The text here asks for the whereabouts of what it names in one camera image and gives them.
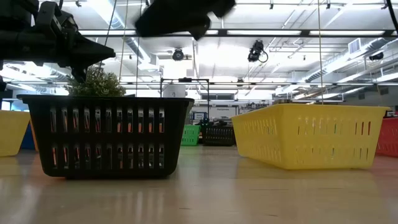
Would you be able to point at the black overhead frame beam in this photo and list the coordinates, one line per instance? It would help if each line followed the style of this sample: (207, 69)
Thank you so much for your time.
(306, 32)

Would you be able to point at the black plastic basket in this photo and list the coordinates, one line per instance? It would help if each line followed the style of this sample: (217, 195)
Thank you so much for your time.
(218, 136)
(105, 138)

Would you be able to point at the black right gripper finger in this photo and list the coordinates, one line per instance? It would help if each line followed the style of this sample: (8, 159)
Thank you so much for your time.
(174, 18)

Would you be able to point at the yellow plastic basket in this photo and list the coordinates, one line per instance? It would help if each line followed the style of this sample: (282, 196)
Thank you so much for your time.
(311, 140)
(11, 133)

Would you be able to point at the white cylinder machine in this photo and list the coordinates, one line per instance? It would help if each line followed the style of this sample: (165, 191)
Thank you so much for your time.
(174, 91)

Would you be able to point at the red plastic basket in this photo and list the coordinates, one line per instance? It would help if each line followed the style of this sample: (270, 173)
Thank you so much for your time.
(388, 137)

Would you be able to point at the blue plastic basket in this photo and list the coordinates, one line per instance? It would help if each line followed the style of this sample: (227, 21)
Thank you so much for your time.
(26, 140)

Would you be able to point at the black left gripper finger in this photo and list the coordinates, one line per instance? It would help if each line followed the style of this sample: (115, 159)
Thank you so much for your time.
(90, 51)
(81, 73)

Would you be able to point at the potted green plant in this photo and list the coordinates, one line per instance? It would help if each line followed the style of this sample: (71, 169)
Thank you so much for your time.
(96, 85)

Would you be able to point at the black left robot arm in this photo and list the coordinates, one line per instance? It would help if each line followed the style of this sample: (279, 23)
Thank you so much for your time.
(15, 7)

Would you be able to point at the black tubular stand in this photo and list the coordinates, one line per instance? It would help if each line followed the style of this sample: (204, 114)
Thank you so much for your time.
(185, 79)

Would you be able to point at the green plastic basket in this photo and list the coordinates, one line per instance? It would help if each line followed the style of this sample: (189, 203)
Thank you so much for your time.
(190, 135)

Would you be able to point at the black hanging ceiling camera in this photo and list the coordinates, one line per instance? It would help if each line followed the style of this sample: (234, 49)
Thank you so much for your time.
(256, 51)

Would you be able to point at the round black ceiling fixture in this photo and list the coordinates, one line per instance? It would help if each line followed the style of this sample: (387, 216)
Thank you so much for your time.
(178, 54)

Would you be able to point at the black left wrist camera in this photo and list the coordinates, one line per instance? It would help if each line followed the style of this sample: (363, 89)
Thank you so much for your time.
(59, 21)

